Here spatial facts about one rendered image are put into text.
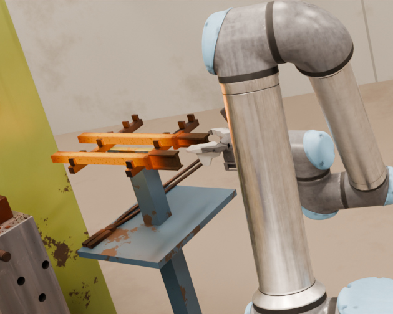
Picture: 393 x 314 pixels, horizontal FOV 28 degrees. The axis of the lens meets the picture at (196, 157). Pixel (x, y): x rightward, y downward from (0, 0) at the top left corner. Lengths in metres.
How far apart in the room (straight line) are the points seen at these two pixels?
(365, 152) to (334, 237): 1.80
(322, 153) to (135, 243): 0.64
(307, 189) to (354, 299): 0.41
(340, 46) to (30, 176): 1.25
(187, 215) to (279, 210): 0.79
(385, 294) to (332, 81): 0.42
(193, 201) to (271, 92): 0.93
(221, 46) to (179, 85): 3.89
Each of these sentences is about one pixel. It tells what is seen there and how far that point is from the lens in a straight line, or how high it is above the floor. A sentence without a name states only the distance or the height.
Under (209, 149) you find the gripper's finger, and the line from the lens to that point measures 1.95.
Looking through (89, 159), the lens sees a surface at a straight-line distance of 2.13.
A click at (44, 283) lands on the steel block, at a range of 2.27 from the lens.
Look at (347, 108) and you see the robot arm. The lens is 1.58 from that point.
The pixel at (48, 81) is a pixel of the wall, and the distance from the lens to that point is 5.64.
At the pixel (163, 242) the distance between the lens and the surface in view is 2.16.
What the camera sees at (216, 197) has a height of 0.76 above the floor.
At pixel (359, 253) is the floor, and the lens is 3.35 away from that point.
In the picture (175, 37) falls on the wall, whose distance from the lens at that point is 5.23.
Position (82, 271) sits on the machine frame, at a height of 0.56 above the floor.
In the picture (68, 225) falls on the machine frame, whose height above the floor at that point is 0.73.
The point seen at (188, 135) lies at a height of 1.04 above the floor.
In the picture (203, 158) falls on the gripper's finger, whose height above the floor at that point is 1.00.
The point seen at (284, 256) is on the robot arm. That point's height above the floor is 0.98.
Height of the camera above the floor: 1.76
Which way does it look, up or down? 22 degrees down
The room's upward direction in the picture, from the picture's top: 16 degrees counter-clockwise
